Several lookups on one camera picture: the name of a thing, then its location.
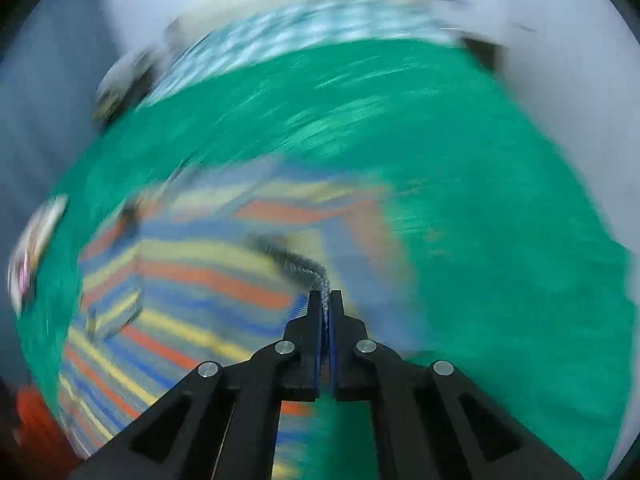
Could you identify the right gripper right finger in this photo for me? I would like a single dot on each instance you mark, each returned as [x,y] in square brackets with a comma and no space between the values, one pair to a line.
[431,422]

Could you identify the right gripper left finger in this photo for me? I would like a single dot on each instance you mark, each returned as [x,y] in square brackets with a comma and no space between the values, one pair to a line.
[220,422]

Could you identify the striped knitted sweater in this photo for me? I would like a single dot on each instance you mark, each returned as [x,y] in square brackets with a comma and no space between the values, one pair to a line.
[210,266]

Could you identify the green floral bedspread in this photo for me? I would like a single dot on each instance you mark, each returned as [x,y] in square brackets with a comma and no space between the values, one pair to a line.
[507,268]

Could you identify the beige patterned pillow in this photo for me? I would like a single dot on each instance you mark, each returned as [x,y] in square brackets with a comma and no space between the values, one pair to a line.
[29,249]

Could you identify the grey knitted blanket pile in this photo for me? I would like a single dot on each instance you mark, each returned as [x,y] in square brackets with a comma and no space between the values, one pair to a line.
[125,85]

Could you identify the dark wooden nightstand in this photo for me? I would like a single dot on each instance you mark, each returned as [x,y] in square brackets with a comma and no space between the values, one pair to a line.
[487,53]

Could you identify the green white checkered sheet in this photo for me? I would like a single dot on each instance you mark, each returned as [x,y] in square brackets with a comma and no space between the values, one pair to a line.
[295,27]

